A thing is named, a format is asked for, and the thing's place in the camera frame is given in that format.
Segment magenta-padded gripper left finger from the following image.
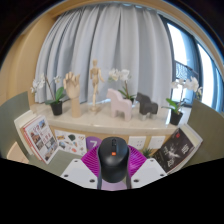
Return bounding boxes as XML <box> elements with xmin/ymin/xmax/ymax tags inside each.
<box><xmin>60</xmin><ymin>145</ymin><xmax>101</xmax><ymax>190</ymax></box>

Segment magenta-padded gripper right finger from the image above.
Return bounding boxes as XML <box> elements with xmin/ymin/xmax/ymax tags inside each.
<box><xmin>126</xmin><ymin>146</ymin><xmax>168</xmax><ymax>189</ymax></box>

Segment black computer mouse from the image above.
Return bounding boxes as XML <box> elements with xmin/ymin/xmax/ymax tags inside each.
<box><xmin>97</xmin><ymin>136</ymin><xmax>131</xmax><ymax>184</ymax></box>

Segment white picture sheet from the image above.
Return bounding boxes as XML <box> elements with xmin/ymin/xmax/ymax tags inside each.
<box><xmin>53</xmin><ymin>129</ymin><xmax>88</xmax><ymax>157</ymax></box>

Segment dark cover book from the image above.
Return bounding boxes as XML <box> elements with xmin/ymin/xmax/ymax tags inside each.
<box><xmin>152</xmin><ymin>128</ymin><xmax>196</xmax><ymax>174</ymax></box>

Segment magazine with photo cover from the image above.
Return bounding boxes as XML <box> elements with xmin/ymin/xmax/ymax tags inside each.
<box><xmin>21</xmin><ymin>114</ymin><xmax>60</xmax><ymax>165</ymax></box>

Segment white orchid in black pot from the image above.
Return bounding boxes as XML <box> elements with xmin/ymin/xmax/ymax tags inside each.
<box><xmin>108</xmin><ymin>68</ymin><xmax>138</xmax><ymax>104</ymax></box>
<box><xmin>161</xmin><ymin>76</ymin><xmax>203</xmax><ymax>127</ymax></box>
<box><xmin>30</xmin><ymin>73</ymin><xmax>67</xmax><ymax>117</ymax></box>

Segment dark grey horse figure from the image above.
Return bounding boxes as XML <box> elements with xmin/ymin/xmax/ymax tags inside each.
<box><xmin>134</xmin><ymin>92</ymin><xmax>159</xmax><ymax>122</ymax></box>

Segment pink horse figure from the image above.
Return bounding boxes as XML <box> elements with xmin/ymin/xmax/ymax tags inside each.
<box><xmin>105</xmin><ymin>88</ymin><xmax>134</xmax><ymax>123</ymax></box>

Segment grey-green desk partition panel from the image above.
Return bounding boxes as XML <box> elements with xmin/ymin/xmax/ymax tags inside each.
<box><xmin>0</xmin><ymin>91</ymin><xmax>31</xmax><ymax>158</ymax></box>
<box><xmin>186</xmin><ymin>99</ymin><xmax>224</xmax><ymax>168</ymax></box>

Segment white book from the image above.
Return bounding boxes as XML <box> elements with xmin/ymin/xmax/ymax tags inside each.
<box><xmin>13</xmin><ymin>109</ymin><xmax>38</xmax><ymax>158</ymax></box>

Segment wooden hand model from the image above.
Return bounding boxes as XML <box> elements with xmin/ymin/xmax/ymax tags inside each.
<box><xmin>63</xmin><ymin>71</ymin><xmax>83</xmax><ymax>119</ymax></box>

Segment wooden mannequin figure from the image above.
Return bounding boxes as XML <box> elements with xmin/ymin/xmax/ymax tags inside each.
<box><xmin>88</xmin><ymin>59</ymin><xmax>105</xmax><ymax>113</ymax></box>

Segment window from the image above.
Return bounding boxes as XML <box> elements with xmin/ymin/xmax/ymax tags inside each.
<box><xmin>161</xmin><ymin>14</ymin><xmax>224</xmax><ymax>113</ymax></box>

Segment grey curtain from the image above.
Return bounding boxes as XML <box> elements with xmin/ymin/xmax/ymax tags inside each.
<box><xmin>34</xmin><ymin>3</ymin><xmax>174</xmax><ymax>108</ymax></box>

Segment white wall socket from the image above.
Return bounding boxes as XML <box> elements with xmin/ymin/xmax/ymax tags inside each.
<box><xmin>127</xmin><ymin>135</ymin><xmax>148</xmax><ymax>151</ymax></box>
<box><xmin>147</xmin><ymin>135</ymin><xmax>167</xmax><ymax>150</ymax></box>

